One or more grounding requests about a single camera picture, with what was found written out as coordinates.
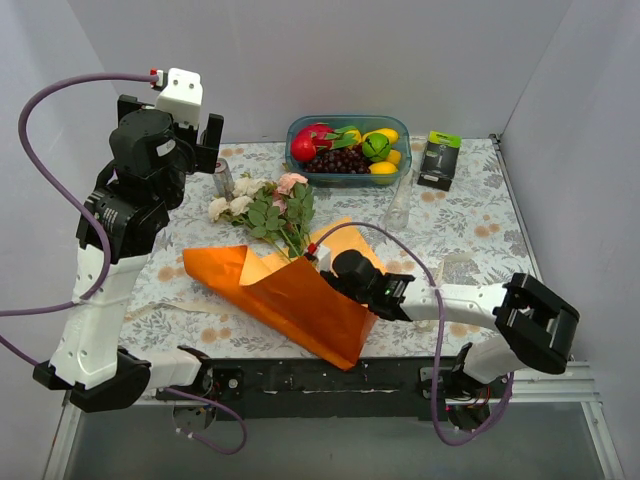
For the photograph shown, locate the orange paper bouquet wrap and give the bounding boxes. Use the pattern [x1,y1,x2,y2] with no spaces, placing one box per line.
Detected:
[183,245,376,370]

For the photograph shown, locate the artificial flower bunch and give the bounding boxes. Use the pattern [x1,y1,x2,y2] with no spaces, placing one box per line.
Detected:
[208,173,315,260]

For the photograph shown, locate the cream printed ribbon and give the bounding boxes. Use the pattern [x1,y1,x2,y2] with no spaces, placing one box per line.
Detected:
[125,250,475,322]

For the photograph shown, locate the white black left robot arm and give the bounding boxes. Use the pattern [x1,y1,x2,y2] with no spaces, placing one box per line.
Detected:
[33,95,224,413]

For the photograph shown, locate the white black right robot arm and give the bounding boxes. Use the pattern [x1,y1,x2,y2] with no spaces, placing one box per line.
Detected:
[317,247,580,398]

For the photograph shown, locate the clear glass vase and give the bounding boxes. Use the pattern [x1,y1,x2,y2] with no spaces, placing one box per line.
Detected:
[384,169,417,231]

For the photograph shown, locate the silver drink can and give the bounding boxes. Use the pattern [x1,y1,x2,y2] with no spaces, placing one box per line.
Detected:
[213,158,235,201]

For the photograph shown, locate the red dragon fruit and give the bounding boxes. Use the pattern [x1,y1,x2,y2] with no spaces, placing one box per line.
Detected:
[290,123,354,163]

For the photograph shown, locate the yellow lemon front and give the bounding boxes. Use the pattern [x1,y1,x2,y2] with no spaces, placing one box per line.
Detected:
[369,161,398,185]

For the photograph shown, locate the yellow lemon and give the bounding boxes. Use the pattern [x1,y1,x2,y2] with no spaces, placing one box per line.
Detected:
[362,128,399,145]
[369,161,398,185]
[385,149,402,166]

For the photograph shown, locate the dark grape bunch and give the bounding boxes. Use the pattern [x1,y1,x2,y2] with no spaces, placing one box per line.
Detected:
[303,145,372,174]

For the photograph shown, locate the blue plastic fruit container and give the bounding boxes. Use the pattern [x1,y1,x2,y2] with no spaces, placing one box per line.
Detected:
[285,115,412,188]

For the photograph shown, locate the yellow lemon right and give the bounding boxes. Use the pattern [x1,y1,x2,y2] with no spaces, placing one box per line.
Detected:
[385,149,402,166]

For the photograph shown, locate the green lime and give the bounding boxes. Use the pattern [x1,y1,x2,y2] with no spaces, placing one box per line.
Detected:
[361,132,391,162]

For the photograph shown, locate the black green razor package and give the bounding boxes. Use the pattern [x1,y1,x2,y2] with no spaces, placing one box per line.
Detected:
[417,131,462,192]

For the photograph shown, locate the yellow lemon top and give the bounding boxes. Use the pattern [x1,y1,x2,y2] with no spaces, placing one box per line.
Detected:
[362,128,399,145]

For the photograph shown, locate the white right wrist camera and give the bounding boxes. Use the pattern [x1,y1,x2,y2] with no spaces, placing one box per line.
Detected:
[305,243,332,272]

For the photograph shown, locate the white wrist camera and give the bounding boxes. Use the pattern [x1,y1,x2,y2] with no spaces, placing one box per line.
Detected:
[305,243,332,272]
[150,68,203,129]

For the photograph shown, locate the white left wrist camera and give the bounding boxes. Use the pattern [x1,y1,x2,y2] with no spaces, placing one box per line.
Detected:
[150,68,203,129]

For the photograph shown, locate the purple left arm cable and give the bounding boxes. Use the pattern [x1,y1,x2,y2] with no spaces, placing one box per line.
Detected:
[0,72,249,456]

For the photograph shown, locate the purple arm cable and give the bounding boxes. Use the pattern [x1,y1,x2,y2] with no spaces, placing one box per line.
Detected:
[0,72,249,456]
[312,222,516,447]

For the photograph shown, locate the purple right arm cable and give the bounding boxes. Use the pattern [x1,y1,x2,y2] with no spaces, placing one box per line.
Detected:
[312,222,516,447]

